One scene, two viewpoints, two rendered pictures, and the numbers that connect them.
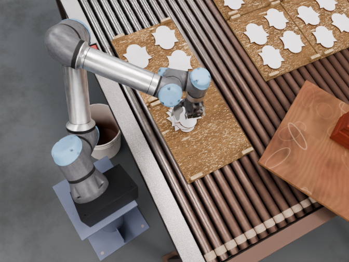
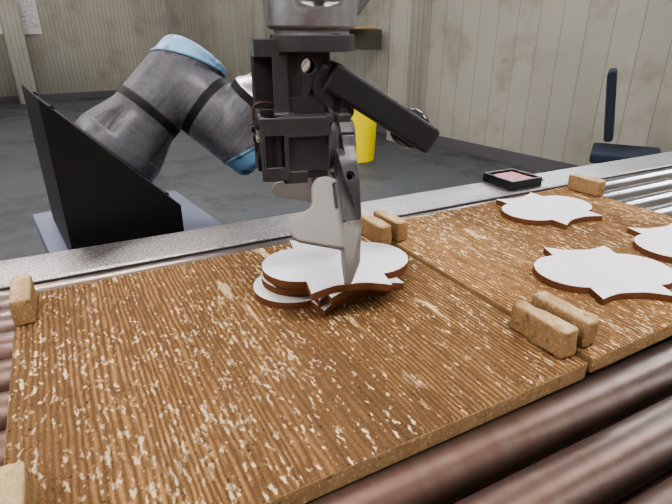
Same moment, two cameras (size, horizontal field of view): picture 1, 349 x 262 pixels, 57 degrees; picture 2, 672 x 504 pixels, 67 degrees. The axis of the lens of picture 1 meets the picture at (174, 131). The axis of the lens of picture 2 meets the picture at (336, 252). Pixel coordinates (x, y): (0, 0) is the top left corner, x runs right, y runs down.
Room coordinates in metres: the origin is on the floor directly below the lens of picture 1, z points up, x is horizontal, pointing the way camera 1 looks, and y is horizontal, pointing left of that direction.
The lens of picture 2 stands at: (0.77, -0.49, 1.18)
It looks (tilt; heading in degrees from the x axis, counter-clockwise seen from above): 24 degrees down; 103
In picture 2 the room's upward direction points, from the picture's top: straight up
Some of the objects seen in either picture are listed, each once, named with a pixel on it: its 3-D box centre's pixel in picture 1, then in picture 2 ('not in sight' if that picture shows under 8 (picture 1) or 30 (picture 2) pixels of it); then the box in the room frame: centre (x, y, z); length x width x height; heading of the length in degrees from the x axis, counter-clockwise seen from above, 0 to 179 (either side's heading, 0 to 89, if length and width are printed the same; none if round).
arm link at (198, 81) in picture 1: (198, 82); not in sight; (0.65, -0.04, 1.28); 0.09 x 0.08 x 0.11; 96
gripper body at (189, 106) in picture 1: (192, 103); (304, 109); (0.64, -0.05, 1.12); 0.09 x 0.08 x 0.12; 26
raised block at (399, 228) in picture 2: (153, 99); (389, 224); (0.70, 0.13, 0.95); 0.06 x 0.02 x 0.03; 132
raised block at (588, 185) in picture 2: (119, 37); (586, 184); (0.99, 0.39, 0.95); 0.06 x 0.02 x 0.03; 132
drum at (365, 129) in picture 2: not in sight; (356, 125); (-0.16, 4.48, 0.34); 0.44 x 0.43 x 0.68; 49
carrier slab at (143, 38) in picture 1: (159, 60); (574, 246); (0.93, 0.16, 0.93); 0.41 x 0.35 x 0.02; 42
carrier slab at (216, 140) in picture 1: (200, 129); (270, 333); (0.62, -0.11, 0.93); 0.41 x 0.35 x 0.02; 41
